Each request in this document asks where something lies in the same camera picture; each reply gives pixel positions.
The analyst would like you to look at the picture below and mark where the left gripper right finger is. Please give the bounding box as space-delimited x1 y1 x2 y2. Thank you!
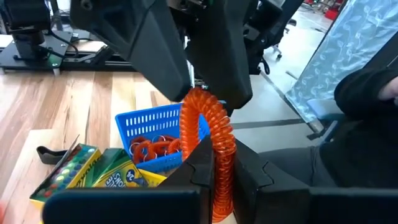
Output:
232 139 312 224

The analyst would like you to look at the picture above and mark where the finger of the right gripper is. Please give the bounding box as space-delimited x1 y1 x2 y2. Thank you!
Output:
185 0 254 110
70 0 193 103

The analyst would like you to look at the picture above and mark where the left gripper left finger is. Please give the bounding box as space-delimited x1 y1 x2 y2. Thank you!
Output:
157 136 216 224

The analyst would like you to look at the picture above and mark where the orange coil wristband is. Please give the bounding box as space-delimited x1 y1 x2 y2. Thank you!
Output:
149 139 175 158
179 87 238 223
130 136 156 165
166 136 183 156

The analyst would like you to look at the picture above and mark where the blue plastic basket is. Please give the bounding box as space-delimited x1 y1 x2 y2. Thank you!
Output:
114 100 212 174

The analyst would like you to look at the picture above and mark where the green yellow crayon box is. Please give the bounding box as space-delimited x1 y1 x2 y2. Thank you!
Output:
92 147 149 189

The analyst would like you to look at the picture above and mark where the crayon box with colour dots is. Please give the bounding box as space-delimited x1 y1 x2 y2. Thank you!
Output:
29 134 103 205

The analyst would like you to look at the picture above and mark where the black office chair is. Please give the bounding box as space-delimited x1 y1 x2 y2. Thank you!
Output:
242 0 304 75

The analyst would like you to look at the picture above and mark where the person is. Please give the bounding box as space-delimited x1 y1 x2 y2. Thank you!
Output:
259 67 398 189

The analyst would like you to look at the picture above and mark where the blue leaf pattern partition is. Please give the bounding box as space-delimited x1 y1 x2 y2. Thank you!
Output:
285 0 398 123

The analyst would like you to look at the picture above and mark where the black aluminium rig frame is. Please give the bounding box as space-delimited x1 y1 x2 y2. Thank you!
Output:
0 29 134 74

